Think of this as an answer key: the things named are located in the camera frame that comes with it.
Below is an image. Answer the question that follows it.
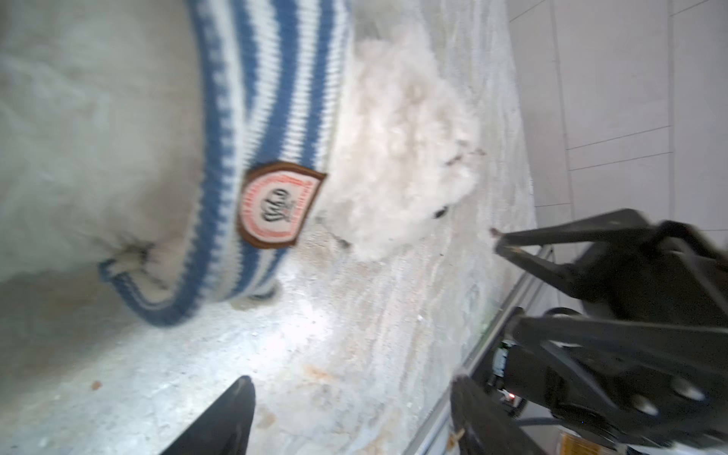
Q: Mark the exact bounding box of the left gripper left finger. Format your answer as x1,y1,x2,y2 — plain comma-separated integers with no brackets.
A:
161,375,256,455

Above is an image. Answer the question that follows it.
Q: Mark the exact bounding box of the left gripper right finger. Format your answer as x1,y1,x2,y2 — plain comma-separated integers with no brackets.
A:
450,375,545,455

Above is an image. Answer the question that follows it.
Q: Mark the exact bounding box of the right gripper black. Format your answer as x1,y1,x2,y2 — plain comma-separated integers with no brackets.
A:
495,209,727,444

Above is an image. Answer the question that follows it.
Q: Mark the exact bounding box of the white teddy bear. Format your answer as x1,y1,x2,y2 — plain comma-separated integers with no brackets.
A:
1,1,481,281

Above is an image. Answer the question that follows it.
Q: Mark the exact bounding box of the blue white striped knit sweater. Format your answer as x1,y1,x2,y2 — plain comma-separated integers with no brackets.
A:
100,1,353,326

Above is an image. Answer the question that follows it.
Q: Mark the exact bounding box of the aluminium mounting rail frame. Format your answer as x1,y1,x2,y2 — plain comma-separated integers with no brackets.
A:
403,272,547,455

